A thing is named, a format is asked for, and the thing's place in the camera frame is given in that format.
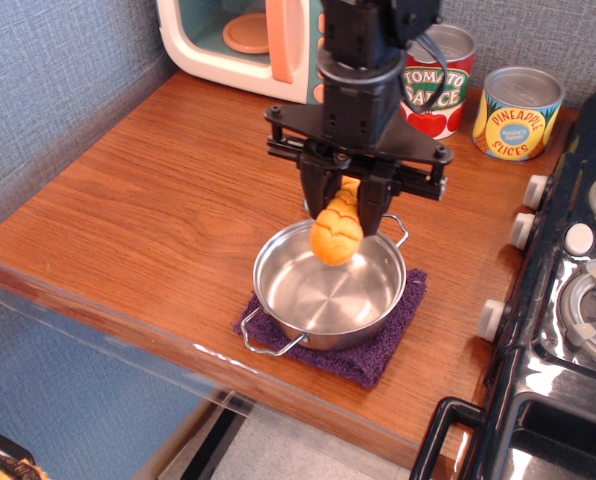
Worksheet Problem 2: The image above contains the purple knitted cloth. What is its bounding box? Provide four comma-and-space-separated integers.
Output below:
233, 269, 427, 389

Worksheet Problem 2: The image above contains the black toy stove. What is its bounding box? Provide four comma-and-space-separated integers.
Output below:
411, 92, 596, 479

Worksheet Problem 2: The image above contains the silver pot with handles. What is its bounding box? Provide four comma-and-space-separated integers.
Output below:
240, 213, 409, 357

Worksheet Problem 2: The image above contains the teal toy microwave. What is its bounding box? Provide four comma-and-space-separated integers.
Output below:
156, 0, 324, 104

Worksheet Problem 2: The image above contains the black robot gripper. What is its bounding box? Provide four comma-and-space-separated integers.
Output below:
265, 49, 453, 236

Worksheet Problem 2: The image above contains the pineapple slices can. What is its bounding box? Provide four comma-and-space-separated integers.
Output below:
472, 66, 565, 161

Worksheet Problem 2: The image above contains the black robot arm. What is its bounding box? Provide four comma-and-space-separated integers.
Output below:
265, 1, 453, 236

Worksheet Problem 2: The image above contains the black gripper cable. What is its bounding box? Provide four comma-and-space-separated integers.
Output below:
398, 32, 450, 114

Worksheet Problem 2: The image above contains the orange plush fish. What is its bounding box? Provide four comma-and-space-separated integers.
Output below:
309, 176, 364, 266

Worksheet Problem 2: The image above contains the tomato sauce can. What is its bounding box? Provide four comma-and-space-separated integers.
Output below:
401, 24, 476, 140

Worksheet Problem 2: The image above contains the orange striped plush corner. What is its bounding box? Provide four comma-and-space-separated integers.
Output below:
0, 450, 49, 480

